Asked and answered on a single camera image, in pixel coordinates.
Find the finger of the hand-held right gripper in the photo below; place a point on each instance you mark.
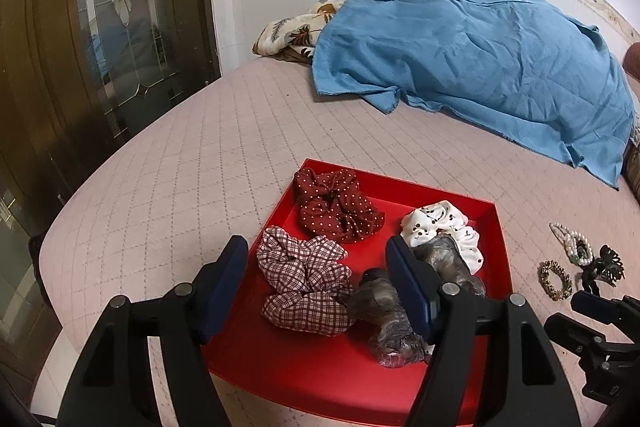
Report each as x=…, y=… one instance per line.
x=580, y=342
x=595, y=307

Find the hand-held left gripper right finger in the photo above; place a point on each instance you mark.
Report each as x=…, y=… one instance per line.
x=405, y=282

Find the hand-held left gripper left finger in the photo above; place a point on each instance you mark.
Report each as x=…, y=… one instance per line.
x=227, y=287

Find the black leaf hair clip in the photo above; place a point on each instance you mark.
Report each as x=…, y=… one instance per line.
x=607, y=264

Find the pearl hair clip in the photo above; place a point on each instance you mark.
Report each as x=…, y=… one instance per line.
x=572, y=244

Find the red shallow tray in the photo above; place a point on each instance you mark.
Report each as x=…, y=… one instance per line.
x=300, y=372

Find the grey brown sheer scrunchie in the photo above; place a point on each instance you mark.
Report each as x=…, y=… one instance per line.
x=380, y=307
x=452, y=259

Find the white floral scrunchie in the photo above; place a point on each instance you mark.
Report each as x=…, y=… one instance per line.
x=430, y=219

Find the red white plaid scrunchie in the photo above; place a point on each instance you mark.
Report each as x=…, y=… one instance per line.
x=300, y=277

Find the red polka dot scrunchie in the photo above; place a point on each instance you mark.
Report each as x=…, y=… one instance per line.
x=350, y=212

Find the patterned pillow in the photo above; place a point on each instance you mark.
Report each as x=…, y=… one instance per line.
x=632, y=167

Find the blue cloth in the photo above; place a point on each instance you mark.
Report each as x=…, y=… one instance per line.
x=475, y=57

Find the brown cushion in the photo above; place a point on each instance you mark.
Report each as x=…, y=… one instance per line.
x=632, y=62

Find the floral print blanket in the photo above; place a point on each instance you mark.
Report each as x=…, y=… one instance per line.
x=295, y=32

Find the wooden stained glass door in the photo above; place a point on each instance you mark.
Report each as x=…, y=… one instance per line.
x=75, y=32

